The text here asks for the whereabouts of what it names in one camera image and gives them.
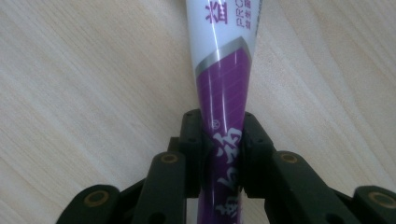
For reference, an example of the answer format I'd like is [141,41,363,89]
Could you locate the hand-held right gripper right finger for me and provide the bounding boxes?
[238,111,277,201]

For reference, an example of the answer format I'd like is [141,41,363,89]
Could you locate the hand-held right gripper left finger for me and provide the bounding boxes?
[167,108,215,200]

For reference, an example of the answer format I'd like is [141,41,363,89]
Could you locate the purple and white toothpaste tube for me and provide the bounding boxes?
[185,0,264,224]

